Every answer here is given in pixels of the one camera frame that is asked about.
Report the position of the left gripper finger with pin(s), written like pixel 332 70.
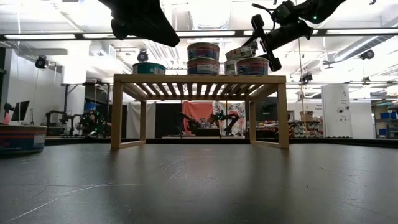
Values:
pixel 149 26

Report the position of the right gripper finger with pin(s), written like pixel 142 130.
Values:
pixel 274 63
pixel 258 23

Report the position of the Wild Planet pink salmon can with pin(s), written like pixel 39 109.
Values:
pixel 203 67
pixel 21 140
pixel 203 51
pixel 252 67

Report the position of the teal label seafood can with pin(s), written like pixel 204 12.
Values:
pixel 148 69

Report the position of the black background robot arm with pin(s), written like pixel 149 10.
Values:
pixel 93 123
pixel 225 118
pixel 63 118
pixel 191 124

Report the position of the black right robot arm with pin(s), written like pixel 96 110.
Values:
pixel 320 9

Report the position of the wooden slatted shelf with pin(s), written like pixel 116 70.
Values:
pixel 202 78

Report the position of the thin hanging pole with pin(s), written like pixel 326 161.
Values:
pixel 301 102

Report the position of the floral hanging cloth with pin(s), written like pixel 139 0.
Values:
pixel 237 109

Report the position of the cardboard box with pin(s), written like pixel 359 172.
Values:
pixel 306 115

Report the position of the white tall cabinet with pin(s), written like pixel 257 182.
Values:
pixel 337 109

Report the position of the orange hanging cloth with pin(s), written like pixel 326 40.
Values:
pixel 199 109

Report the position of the white hanging cloth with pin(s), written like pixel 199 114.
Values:
pixel 136 118

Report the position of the long ceiling light strip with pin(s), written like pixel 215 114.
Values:
pixel 40 36

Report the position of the black floor stand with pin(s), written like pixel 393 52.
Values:
pixel 66 102

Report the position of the black monitor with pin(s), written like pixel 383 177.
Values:
pixel 21 110

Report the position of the black ceiling camera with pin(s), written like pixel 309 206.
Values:
pixel 367 54
pixel 142 56
pixel 41 62
pixel 306 77

